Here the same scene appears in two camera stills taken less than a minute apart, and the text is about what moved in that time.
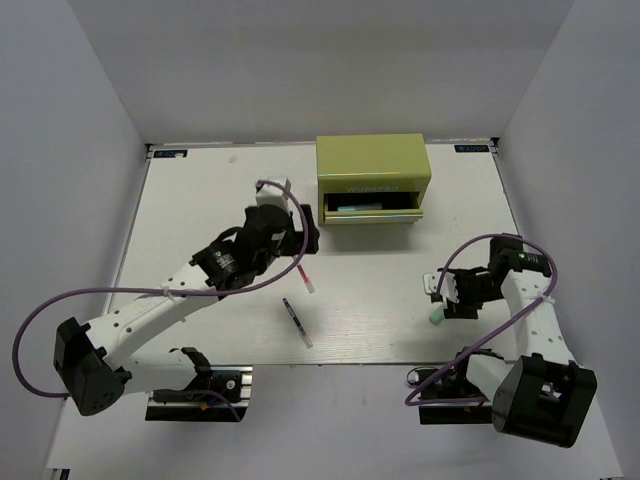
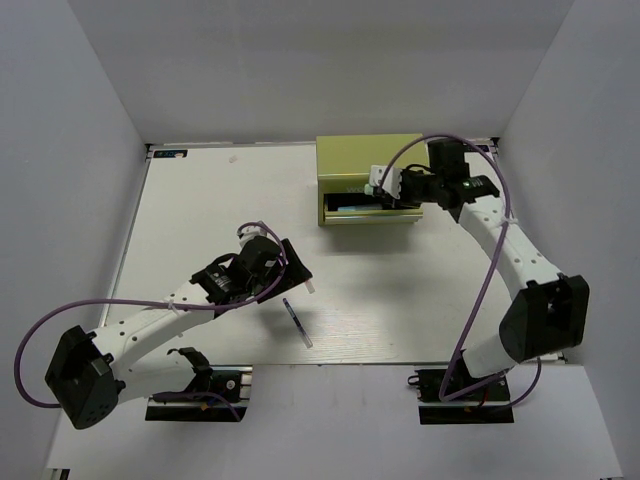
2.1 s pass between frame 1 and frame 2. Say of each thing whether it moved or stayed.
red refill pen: stayed
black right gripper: moved
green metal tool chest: stayed
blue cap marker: stayed
